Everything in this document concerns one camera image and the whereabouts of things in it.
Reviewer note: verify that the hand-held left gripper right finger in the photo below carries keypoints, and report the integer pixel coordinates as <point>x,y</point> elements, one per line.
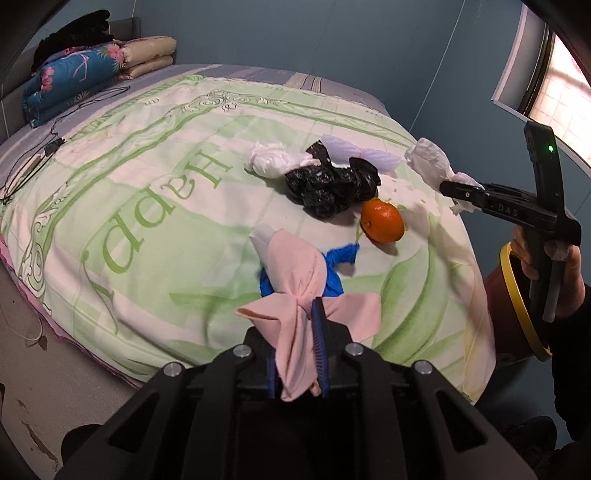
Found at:
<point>318,332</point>

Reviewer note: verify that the yellow-rimmed waste bin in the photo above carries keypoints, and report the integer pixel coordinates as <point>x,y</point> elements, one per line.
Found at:
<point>496,300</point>

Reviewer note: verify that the beige folded quilt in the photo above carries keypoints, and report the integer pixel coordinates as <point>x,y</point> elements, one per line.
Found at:
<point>147,53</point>

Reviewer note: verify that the white tissue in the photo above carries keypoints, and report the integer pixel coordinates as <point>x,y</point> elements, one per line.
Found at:
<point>427,159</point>
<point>272,159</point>

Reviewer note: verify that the green patterned blanket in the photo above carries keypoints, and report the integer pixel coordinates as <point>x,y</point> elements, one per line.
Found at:
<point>161,161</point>

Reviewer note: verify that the black plastic bag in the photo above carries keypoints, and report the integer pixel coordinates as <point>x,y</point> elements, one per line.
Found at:
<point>323,189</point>

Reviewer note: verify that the orange mandarin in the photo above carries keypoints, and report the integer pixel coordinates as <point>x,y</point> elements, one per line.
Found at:
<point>382,221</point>

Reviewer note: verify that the blue knotted cloth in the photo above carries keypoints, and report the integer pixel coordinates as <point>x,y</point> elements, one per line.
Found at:
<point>334,277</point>

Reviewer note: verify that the person's right forearm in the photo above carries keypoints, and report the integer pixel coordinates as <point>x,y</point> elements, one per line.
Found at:
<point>577,360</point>

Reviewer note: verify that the striped grey bed sheet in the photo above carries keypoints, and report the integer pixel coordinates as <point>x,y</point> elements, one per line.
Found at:
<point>277,76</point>

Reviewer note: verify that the clear white plastic bag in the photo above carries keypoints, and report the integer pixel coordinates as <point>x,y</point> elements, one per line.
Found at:
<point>351,150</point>

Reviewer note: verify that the person's right hand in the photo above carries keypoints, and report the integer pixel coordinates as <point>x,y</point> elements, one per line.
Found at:
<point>572,281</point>

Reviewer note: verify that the pink knotted cloth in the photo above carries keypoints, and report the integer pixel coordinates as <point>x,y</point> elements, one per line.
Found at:
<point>295,272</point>

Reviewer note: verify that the blue floral folded quilt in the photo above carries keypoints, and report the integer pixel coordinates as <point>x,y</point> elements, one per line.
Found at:
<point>69,78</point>

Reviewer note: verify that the window with dark frame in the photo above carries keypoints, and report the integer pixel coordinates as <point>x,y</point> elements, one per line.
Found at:
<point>568,78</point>

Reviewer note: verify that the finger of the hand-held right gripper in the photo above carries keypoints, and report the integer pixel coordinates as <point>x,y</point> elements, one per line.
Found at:
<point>461,194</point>

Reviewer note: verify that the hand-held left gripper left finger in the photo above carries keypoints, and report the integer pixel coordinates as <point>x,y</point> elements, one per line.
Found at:
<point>256,355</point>

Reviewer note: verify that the person's dark trousers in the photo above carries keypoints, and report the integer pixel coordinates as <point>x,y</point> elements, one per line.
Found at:
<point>531,438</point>

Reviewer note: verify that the black clothing pile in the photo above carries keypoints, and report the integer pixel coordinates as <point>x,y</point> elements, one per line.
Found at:
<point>74,37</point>

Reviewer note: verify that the black charger plug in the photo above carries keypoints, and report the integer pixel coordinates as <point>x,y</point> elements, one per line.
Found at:
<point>54,146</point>

